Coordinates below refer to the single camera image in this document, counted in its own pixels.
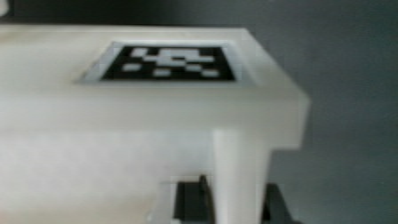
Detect small white drawer with knob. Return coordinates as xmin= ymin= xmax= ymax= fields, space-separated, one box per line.
xmin=0 ymin=25 xmax=311 ymax=224

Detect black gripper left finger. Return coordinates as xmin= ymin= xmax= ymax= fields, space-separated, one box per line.
xmin=172 ymin=175 xmax=215 ymax=224

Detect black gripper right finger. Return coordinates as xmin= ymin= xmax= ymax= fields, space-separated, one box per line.
xmin=263 ymin=183 xmax=300 ymax=224

